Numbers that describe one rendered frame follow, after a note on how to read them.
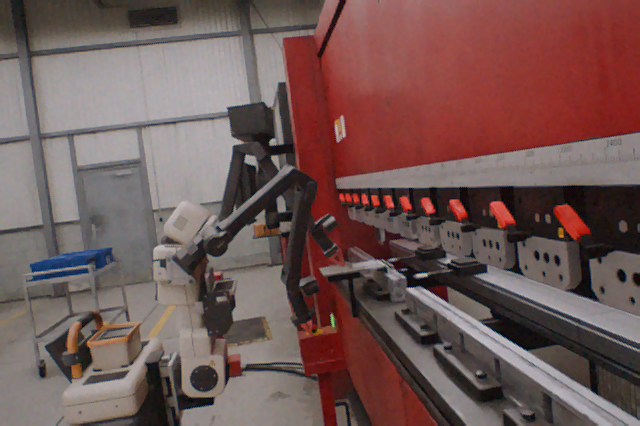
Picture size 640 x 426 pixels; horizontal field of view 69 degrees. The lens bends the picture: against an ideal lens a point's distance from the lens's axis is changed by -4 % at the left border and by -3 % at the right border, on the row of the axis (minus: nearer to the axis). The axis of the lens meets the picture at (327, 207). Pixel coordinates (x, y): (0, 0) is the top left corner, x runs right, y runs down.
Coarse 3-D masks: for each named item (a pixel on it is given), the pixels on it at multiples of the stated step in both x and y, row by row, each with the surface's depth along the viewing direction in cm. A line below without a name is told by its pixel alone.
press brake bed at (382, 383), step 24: (336, 288) 282; (336, 312) 295; (360, 312) 207; (360, 336) 214; (360, 360) 224; (384, 360) 168; (360, 384) 234; (384, 384) 174; (408, 384) 141; (360, 408) 279; (384, 408) 180; (408, 408) 142; (432, 408) 117
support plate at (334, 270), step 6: (354, 264) 222; (378, 264) 214; (324, 270) 215; (330, 270) 213; (336, 270) 211; (342, 270) 210; (348, 270) 208; (354, 270) 207; (360, 270) 207; (366, 270) 207
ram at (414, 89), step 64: (384, 0) 148; (448, 0) 102; (512, 0) 78; (576, 0) 63; (320, 64) 294; (384, 64) 158; (448, 64) 107; (512, 64) 81; (576, 64) 65; (384, 128) 169; (448, 128) 112; (512, 128) 84; (576, 128) 67
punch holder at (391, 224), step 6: (384, 192) 180; (390, 192) 172; (384, 204) 183; (396, 204) 171; (396, 210) 171; (384, 216) 184; (384, 222) 185; (390, 222) 176; (396, 222) 171; (390, 228) 178; (396, 228) 171
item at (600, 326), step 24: (408, 240) 285; (408, 264) 258; (432, 264) 218; (456, 288) 193; (480, 288) 169; (504, 288) 152; (528, 288) 147; (552, 288) 144; (504, 312) 153; (528, 312) 138; (552, 312) 126; (576, 312) 119; (600, 312) 116; (624, 312) 114; (552, 336) 127; (576, 336) 116; (600, 336) 107; (624, 336) 100; (600, 360) 108; (624, 360) 100
